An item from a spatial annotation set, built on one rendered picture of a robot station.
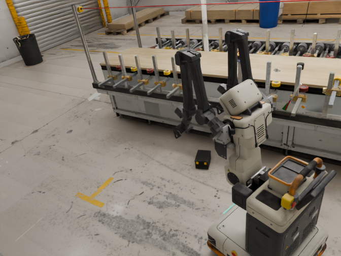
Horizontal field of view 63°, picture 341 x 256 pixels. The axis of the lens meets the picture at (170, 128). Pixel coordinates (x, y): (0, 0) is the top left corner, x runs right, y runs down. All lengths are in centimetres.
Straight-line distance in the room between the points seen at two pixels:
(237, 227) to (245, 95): 107
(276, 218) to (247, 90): 73
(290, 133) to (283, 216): 163
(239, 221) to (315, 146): 134
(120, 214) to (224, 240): 112
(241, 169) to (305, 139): 147
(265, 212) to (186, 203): 126
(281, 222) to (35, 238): 223
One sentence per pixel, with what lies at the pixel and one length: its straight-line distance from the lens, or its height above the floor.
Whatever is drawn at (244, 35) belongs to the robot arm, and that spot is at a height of 160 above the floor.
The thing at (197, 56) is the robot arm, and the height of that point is 160.
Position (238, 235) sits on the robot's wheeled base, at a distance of 225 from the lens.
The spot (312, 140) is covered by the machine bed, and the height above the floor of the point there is 25.
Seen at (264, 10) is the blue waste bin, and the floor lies 46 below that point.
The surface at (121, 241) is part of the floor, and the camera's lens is 270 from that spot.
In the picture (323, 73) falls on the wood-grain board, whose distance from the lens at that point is 313.
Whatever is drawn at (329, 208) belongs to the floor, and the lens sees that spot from 294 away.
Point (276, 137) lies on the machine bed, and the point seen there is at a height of 21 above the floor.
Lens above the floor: 210
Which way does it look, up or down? 32 degrees down
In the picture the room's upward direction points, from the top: 9 degrees counter-clockwise
